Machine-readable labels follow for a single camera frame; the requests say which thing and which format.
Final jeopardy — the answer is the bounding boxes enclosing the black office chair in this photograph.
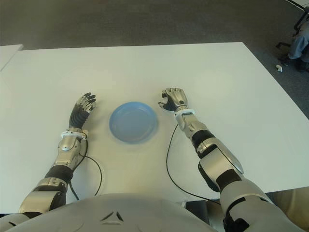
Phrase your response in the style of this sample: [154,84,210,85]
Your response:
[276,9,309,61]

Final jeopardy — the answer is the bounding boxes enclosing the seated person in jeans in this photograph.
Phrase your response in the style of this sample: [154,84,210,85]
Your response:
[287,29,309,71]

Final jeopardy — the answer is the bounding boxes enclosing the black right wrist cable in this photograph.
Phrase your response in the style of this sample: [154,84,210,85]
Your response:
[166,124,222,203]

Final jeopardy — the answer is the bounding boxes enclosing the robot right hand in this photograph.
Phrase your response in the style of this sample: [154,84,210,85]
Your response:
[158,87,188,113]

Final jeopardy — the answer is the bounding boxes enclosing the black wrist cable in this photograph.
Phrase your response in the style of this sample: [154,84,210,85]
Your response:
[166,124,222,203]
[69,139,102,201]

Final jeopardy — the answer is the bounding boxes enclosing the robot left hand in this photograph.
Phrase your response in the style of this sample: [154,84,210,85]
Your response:
[69,91,97,130]

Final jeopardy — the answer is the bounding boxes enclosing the beige rounded object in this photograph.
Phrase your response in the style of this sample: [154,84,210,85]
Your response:
[264,188,309,232]

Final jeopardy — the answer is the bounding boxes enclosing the grey robot torso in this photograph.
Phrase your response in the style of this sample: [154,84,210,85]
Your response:
[7,192,225,232]

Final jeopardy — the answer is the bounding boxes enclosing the white table corner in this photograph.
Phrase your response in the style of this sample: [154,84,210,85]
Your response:
[284,0,309,12]

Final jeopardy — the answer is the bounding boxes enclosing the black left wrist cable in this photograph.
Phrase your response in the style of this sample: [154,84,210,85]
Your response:
[69,139,102,201]

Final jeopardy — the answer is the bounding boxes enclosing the blue plate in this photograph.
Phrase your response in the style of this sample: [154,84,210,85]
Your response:
[109,101,159,145]

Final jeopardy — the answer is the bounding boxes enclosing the white side table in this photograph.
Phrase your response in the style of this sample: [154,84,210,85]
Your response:
[0,43,24,72]

